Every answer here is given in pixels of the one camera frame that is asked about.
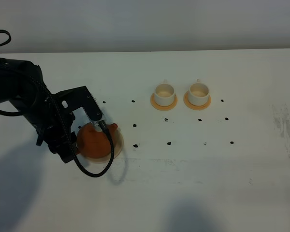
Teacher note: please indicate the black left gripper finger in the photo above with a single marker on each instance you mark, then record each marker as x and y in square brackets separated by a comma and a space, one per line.
[67, 151]

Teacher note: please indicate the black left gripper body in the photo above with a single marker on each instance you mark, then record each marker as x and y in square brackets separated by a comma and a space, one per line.
[44, 118]

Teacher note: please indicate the brown clay teapot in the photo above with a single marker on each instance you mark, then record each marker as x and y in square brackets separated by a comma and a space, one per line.
[92, 144]

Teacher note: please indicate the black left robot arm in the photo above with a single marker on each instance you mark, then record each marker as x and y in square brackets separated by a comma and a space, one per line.
[24, 93]

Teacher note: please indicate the large beige round coaster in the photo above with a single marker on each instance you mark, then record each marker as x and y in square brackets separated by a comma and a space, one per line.
[118, 143]

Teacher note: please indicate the left orange saucer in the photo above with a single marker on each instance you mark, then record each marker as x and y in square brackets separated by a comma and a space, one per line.
[163, 108]

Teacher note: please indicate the orange saucer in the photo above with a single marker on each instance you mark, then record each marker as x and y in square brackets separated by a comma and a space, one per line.
[194, 107]
[163, 108]

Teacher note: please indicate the left white teacup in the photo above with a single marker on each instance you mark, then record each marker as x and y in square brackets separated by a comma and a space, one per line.
[164, 94]

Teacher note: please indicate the white teacup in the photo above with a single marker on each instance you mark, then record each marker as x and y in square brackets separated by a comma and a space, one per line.
[198, 93]
[164, 94]

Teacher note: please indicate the right orange saucer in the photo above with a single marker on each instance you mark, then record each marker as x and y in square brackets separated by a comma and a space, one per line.
[194, 107]

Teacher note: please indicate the right white teacup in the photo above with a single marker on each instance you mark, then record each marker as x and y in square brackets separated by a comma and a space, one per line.
[198, 93]

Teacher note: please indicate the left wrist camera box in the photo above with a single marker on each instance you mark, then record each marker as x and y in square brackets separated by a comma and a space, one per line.
[80, 97]

